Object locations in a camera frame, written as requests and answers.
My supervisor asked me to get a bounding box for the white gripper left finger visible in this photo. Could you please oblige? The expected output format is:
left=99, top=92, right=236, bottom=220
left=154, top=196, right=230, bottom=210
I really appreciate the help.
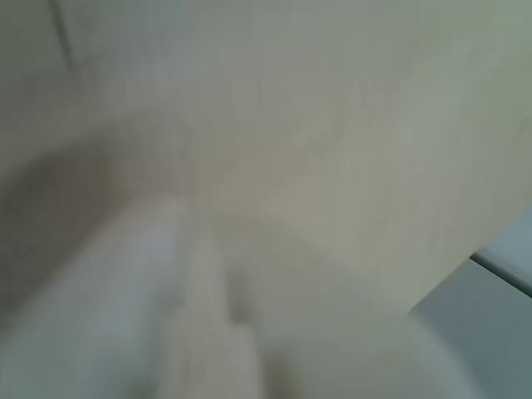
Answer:
left=0, top=198, right=268, bottom=399

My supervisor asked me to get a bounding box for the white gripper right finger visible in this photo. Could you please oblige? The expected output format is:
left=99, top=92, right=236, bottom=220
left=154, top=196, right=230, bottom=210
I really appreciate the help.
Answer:
left=239, top=219, right=456, bottom=399

